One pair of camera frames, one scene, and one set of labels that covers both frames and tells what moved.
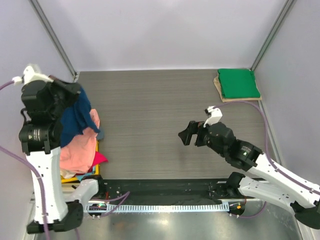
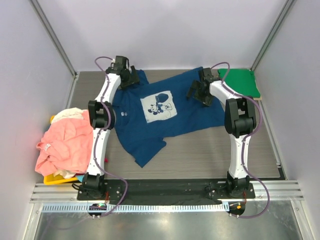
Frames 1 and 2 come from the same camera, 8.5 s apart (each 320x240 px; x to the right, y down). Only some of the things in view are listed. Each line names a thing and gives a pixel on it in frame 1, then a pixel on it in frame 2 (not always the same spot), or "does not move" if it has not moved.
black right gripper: (186, 135) -> (196, 85)
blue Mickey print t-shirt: (76, 117) -> (145, 113)
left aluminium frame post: (51, 32) does not move
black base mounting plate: (204, 188) does not move
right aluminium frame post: (280, 19) does not move
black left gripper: (71, 88) -> (133, 80)
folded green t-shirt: (238, 83) does not move
